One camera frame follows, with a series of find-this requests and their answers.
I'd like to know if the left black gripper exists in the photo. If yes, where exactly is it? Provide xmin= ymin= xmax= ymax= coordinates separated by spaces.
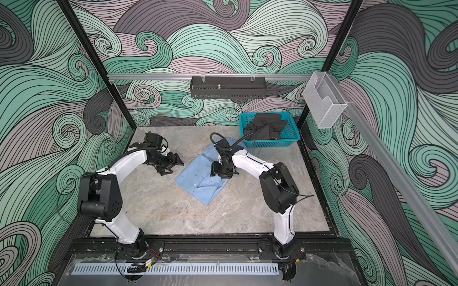
xmin=150 ymin=152 xmax=184 ymax=175

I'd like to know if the light blue long sleeve shirt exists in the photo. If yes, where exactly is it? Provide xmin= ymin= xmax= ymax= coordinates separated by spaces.
xmin=175 ymin=144 xmax=229 ymax=206

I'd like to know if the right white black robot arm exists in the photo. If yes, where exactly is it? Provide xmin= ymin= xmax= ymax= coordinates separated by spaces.
xmin=211 ymin=147 xmax=299 ymax=259

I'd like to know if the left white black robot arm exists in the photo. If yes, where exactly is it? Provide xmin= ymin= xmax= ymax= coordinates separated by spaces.
xmin=77 ymin=143 xmax=184 ymax=258

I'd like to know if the dark grey shirt in basket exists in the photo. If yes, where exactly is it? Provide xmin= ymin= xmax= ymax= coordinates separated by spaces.
xmin=243 ymin=113 xmax=288 ymax=141

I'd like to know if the teal plastic basket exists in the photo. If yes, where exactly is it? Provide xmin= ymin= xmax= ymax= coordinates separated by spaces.
xmin=239 ymin=112 xmax=301 ymax=148

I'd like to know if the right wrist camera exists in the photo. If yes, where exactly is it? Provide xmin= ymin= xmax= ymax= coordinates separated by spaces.
xmin=214 ymin=138 xmax=234 ymax=156

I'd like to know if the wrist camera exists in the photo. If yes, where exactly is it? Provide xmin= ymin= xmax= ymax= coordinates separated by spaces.
xmin=144 ymin=132 xmax=169 ymax=152
xmin=214 ymin=138 xmax=234 ymax=156

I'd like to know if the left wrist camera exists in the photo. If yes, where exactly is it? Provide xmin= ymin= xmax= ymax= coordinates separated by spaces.
xmin=144 ymin=132 xmax=169 ymax=152

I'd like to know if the black perforated wall tray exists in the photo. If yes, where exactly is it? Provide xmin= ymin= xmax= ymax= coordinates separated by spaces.
xmin=190 ymin=76 xmax=267 ymax=100

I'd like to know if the back aluminium rail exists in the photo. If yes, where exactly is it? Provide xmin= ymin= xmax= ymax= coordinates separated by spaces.
xmin=107 ymin=73 xmax=311 ymax=82

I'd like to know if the aluminium rail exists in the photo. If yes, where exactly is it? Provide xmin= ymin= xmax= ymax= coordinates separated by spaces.
xmin=328 ymin=75 xmax=458 ymax=274
xmin=107 ymin=73 xmax=311 ymax=82

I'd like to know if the red black wire bundle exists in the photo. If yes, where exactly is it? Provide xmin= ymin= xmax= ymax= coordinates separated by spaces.
xmin=126 ymin=250 xmax=160 ymax=275

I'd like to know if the clear plastic wall bin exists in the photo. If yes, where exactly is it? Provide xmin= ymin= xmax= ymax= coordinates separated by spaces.
xmin=302 ymin=71 xmax=348 ymax=129

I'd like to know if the black front mounting rail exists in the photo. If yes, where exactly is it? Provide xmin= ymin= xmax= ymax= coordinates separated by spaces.
xmin=69 ymin=234 xmax=353 ymax=261

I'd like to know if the white slotted cable duct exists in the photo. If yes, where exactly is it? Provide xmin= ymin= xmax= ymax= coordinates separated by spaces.
xmin=71 ymin=263 xmax=280 ymax=276

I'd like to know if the right aluminium rail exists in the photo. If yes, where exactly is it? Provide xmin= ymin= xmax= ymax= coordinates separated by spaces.
xmin=328 ymin=75 xmax=458 ymax=274

